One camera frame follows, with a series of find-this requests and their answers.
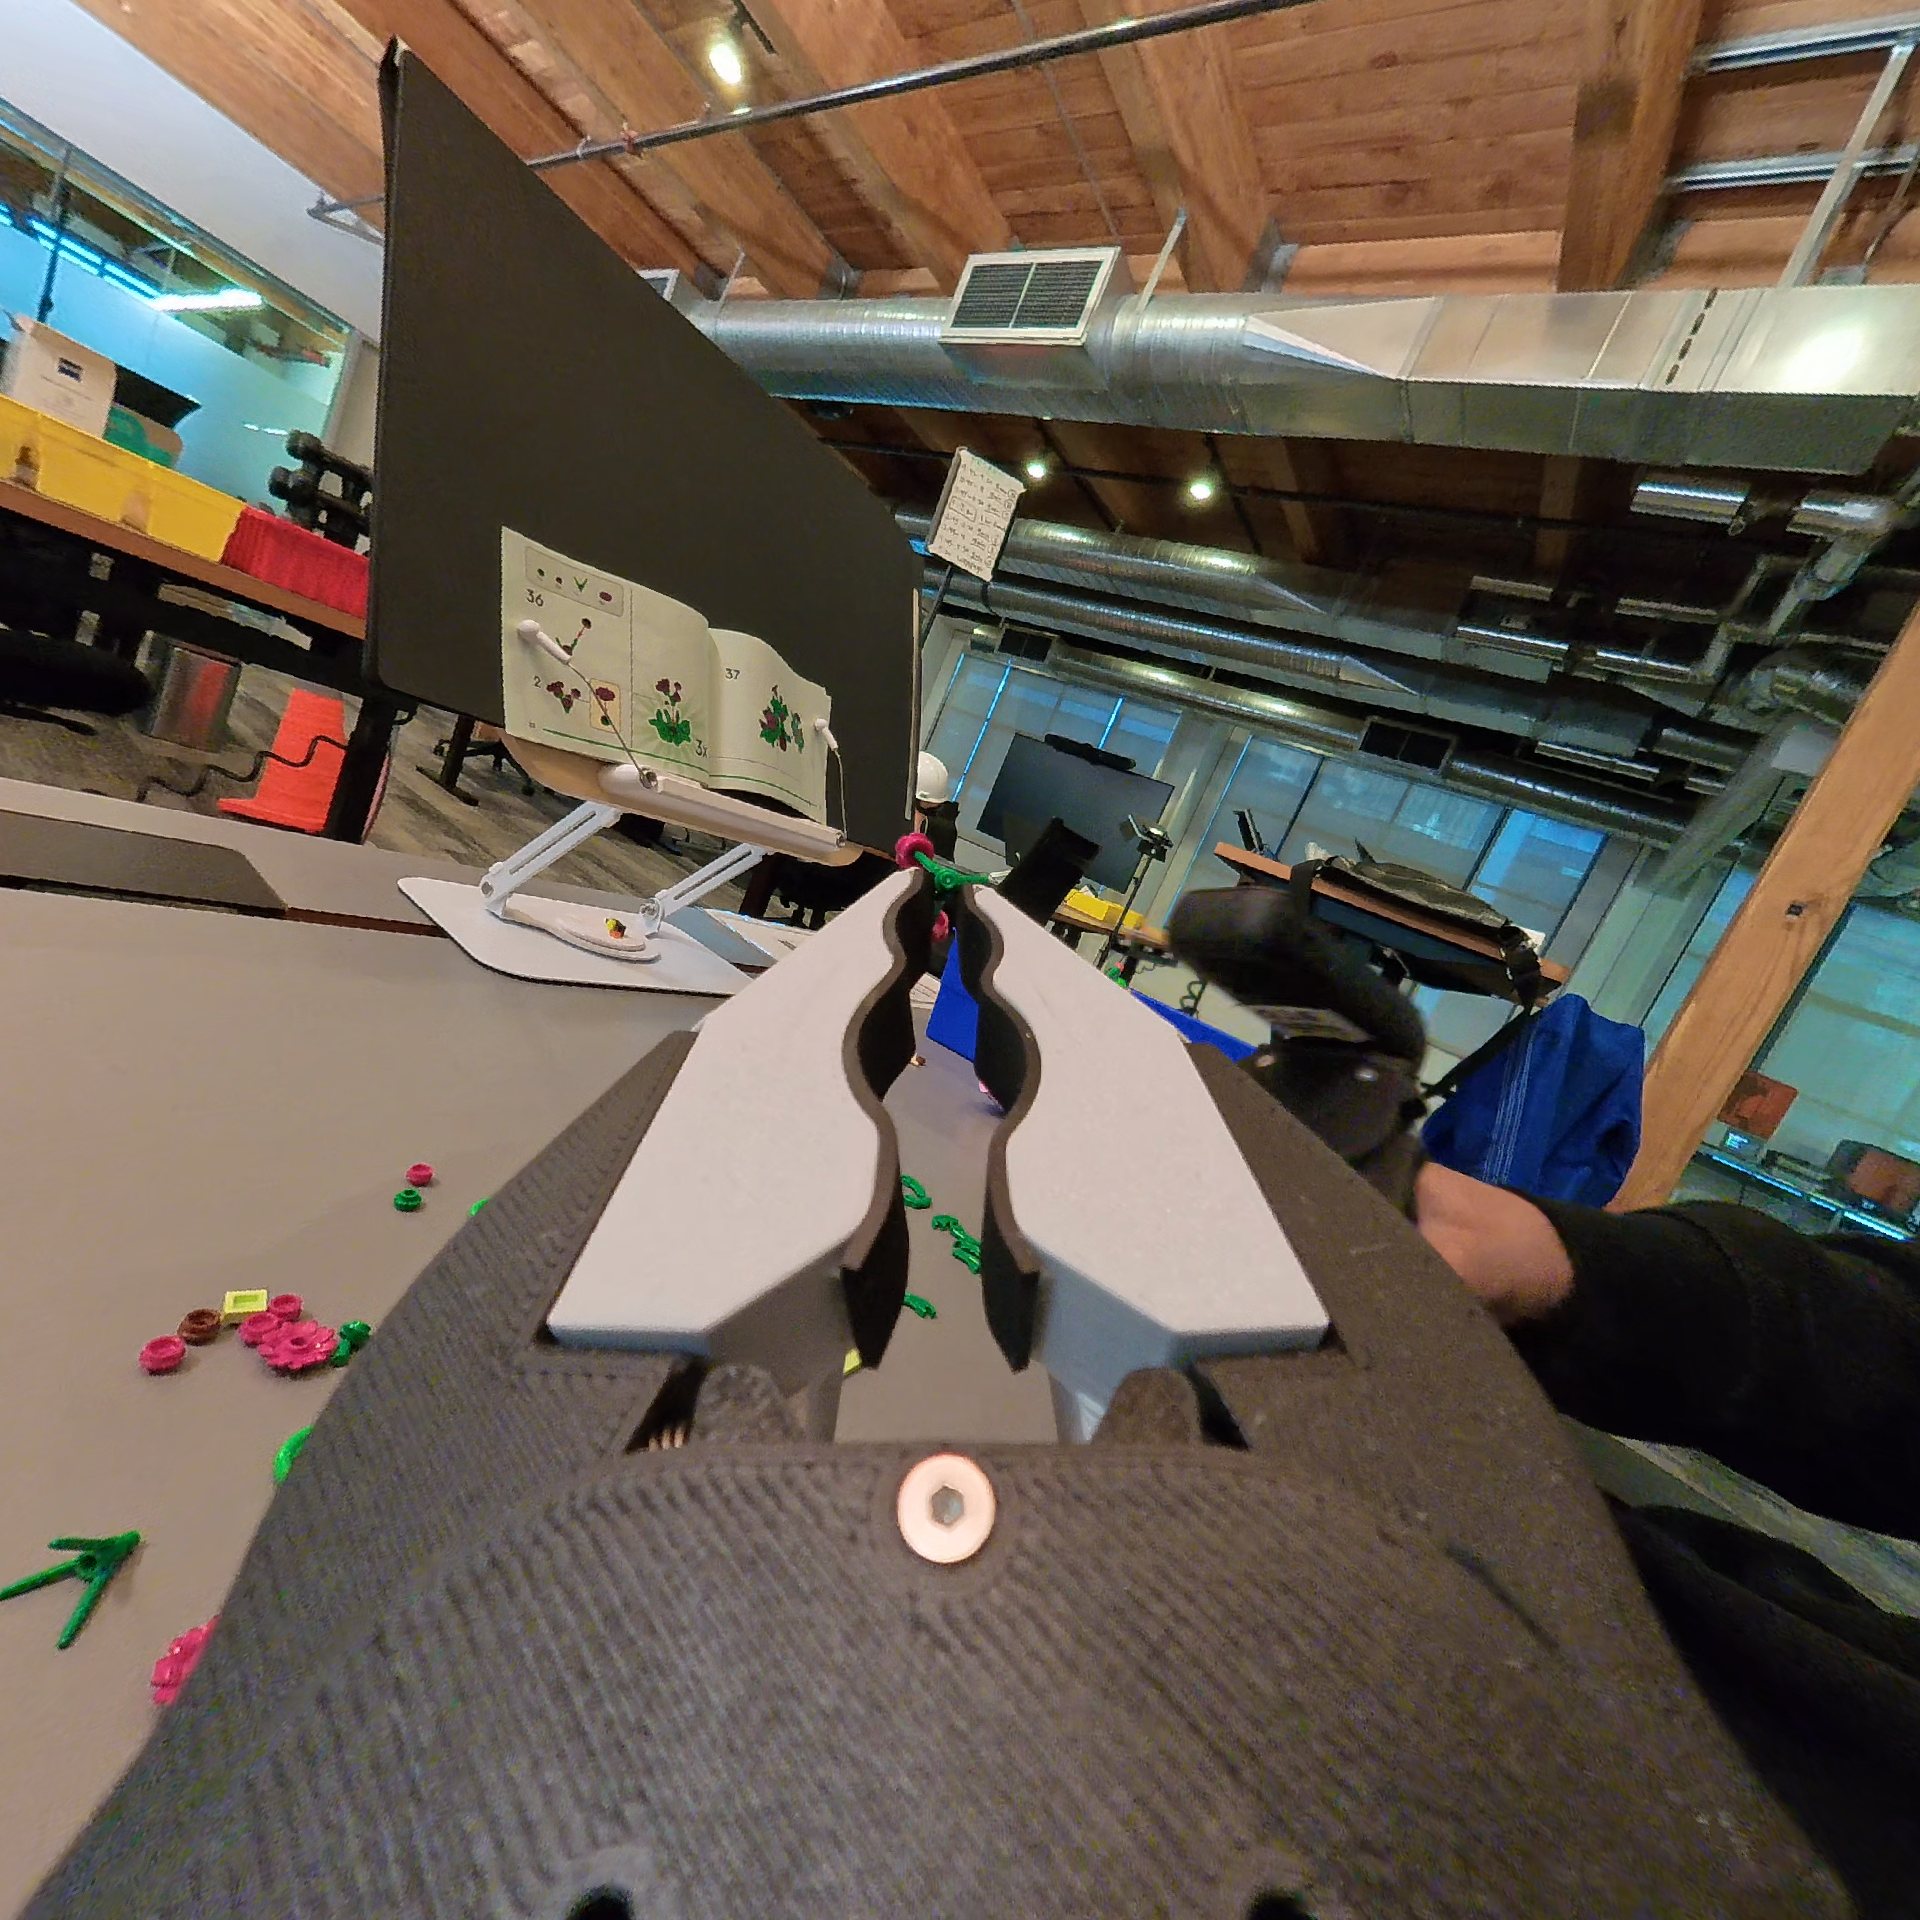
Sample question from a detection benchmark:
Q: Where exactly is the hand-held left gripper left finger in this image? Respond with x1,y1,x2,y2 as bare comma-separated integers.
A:
541,866,923,1442

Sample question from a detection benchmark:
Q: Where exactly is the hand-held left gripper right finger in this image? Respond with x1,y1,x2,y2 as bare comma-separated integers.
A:
944,882,1338,1442

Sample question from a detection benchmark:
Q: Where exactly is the pink blossom with green stem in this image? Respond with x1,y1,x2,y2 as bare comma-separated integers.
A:
888,833,996,948

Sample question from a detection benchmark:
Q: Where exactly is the person's right forearm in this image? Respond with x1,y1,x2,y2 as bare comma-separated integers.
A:
1491,1192,1920,1525

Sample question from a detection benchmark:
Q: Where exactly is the person's right hand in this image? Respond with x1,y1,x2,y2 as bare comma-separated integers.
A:
1413,1162,1580,1327

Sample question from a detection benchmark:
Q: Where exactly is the black bag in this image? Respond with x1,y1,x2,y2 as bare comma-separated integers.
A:
1289,846,1548,979

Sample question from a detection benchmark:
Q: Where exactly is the blue plastic bin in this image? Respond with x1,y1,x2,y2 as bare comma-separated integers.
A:
923,973,1254,1087

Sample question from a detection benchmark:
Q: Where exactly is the black flat screen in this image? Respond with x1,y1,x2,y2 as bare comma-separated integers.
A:
982,732,1175,895

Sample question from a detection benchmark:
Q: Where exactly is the blue fabric bag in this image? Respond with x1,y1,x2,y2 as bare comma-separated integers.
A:
1421,992,1644,1210

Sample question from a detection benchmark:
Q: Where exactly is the white book stand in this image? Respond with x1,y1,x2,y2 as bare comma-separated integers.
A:
395,622,888,997

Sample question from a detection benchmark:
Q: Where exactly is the open instruction booklet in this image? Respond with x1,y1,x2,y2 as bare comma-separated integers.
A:
497,524,834,805

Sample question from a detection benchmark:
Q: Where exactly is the hanging paper sign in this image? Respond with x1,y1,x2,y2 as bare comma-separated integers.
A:
925,446,1028,577

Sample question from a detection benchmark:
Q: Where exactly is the orange plastic seat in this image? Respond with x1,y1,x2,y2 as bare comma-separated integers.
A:
215,687,395,842

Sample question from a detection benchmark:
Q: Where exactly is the white vent grille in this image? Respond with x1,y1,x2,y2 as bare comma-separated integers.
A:
939,246,1128,350

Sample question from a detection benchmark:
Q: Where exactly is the metal trash can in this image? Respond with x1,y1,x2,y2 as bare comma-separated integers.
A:
142,636,246,752

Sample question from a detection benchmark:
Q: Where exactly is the red plastic bin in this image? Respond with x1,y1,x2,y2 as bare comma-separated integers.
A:
221,507,371,620

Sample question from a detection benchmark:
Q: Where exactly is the black partition panel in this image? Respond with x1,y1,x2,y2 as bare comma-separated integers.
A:
366,37,920,888

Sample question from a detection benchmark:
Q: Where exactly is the person's black clothing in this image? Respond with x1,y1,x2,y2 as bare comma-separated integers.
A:
1590,1425,1920,1920

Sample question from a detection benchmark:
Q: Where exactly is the black office chair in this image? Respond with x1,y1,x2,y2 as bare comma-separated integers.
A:
0,622,152,726

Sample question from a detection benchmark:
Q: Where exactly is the yellow plastic bin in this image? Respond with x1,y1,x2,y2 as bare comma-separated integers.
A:
0,392,119,490
101,450,246,552

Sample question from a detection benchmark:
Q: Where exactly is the open brown cardboard box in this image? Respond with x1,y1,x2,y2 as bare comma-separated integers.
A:
101,373,203,469

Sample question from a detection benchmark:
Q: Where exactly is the white cardboard box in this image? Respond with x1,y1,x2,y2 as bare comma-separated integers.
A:
0,314,119,441

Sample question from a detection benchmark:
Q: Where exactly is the round silver duct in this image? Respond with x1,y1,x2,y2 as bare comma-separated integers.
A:
895,507,1861,711

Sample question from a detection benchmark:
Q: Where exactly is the wooden post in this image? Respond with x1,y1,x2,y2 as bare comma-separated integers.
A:
1619,601,1920,1215

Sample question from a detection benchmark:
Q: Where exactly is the large silver air duct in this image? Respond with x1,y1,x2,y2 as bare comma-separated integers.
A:
659,246,1920,483

